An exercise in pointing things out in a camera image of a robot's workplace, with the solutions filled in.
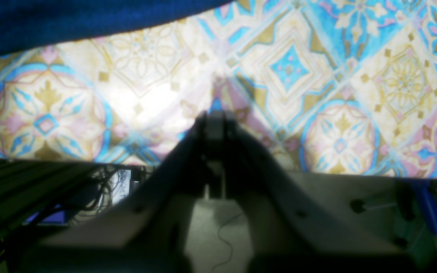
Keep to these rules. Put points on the patterned tile tablecloth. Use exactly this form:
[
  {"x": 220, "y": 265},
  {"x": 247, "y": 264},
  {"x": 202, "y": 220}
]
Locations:
[{"x": 328, "y": 86}]

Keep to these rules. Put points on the blue long-sleeve shirt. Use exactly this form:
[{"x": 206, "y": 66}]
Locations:
[{"x": 27, "y": 24}]

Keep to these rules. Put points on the blue handled clamp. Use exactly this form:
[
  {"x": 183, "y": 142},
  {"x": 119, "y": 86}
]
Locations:
[{"x": 426, "y": 202}]

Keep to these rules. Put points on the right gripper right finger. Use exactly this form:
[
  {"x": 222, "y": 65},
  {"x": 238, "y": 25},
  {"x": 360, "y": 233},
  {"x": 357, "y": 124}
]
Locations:
[{"x": 289, "y": 231}]

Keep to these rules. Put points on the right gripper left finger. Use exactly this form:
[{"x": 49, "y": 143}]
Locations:
[{"x": 147, "y": 232}]

